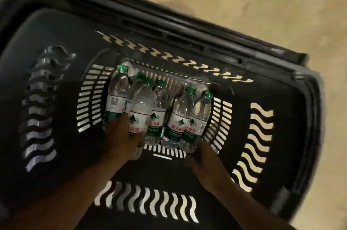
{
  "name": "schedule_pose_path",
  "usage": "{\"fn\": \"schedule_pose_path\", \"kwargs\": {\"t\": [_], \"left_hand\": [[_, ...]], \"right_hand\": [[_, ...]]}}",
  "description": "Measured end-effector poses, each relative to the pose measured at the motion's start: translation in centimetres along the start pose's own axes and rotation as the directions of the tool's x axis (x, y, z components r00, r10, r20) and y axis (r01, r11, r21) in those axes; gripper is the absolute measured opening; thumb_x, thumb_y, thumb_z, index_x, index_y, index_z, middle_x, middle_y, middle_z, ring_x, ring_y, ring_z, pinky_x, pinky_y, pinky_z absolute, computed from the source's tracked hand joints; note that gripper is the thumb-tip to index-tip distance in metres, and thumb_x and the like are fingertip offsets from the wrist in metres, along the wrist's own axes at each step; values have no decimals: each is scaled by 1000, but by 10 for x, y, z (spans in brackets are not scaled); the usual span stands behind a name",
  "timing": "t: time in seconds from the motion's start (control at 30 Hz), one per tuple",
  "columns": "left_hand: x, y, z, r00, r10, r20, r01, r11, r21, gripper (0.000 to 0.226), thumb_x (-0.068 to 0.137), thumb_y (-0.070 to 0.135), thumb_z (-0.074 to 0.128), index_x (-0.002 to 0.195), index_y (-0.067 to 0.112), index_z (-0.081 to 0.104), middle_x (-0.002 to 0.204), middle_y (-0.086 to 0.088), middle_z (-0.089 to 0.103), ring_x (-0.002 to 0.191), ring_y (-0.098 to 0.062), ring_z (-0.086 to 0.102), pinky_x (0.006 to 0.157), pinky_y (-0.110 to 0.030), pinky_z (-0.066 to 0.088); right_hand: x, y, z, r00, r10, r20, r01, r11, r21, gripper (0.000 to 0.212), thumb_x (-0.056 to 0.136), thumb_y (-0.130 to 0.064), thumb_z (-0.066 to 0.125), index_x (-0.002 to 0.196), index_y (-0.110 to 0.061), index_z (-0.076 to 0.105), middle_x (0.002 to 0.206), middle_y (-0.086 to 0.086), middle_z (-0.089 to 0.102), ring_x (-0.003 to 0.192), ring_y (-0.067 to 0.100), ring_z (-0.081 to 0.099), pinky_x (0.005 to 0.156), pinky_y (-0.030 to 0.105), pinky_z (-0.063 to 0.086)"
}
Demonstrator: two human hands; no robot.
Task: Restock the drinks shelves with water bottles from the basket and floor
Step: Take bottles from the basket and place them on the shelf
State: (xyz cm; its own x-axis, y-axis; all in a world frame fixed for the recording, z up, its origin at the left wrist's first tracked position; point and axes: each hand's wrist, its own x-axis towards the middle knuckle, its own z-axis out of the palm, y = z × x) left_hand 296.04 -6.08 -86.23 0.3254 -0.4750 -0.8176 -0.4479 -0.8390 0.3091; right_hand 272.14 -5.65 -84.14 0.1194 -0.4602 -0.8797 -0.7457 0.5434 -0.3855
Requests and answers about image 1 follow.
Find person's left hand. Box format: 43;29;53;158
104;113;146;165

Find person's right hand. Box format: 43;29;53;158
184;140;234;195

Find water bottles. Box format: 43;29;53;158
103;64;197;149

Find black shopping basket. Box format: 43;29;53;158
0;0;325;230

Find person's right forearm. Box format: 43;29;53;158
214;178;296;230

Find person's left forearm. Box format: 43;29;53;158
0;154;128;230

